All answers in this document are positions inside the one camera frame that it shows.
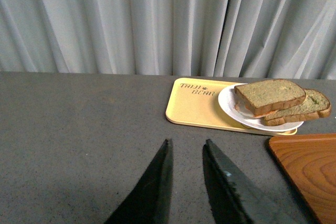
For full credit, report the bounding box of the bread slice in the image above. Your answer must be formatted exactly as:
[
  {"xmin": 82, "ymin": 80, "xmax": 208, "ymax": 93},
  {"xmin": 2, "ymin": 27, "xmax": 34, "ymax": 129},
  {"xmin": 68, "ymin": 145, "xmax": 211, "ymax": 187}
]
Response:
[
  {"xmin": 234, "ymin": 79, "xmax": 306, "ymax": 117},
  {"xmin": 264, "ymin": 89, "xmax": 332, "ymax": 126}
]

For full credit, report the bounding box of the yellow bear tray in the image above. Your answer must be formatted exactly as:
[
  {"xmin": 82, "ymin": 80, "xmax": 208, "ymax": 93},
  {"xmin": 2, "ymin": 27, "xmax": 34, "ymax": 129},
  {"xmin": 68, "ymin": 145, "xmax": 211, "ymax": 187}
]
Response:
[{"xmin": 165, "ymin": 78, "xmax": 298, "ymax": 135}]

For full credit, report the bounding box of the white round plate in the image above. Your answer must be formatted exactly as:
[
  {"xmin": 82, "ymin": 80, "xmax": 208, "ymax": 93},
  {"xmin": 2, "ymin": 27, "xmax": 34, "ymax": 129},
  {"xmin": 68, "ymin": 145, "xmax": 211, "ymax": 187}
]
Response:
[{"xmin": 218, "ymin": 83, "xmax": 304, "ymax": 132}]

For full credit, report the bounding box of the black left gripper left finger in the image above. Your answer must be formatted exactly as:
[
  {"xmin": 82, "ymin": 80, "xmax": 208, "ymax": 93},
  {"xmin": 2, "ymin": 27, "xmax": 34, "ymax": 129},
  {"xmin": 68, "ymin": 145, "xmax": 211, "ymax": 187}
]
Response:
[{"xmin": 105, "ymin": 139, "xmax": 173, "ymax": 223}]

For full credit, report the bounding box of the grey-white curtain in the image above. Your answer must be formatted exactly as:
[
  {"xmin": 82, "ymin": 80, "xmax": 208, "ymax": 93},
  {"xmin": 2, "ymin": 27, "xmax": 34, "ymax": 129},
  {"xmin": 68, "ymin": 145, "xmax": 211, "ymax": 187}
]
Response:
[{"xmin": 1, "ymin": 0, "xmax": 335, "ymax": 79}]

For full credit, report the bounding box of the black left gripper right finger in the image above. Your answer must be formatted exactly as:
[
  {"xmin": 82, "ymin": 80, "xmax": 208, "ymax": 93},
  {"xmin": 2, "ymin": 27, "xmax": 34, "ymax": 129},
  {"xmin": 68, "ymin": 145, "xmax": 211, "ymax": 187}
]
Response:
[{"xmin": 202, "ymin": 139, "xmax": 317, "ymax": 223}]

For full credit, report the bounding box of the brown wood-grain tray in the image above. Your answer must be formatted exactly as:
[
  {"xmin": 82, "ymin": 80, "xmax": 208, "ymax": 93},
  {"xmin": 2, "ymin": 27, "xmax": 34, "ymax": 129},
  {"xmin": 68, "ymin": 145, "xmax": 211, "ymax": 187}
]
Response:
[{"xmin": 268, "ymin": 133, "xmax": 335, "ymax": 223}]

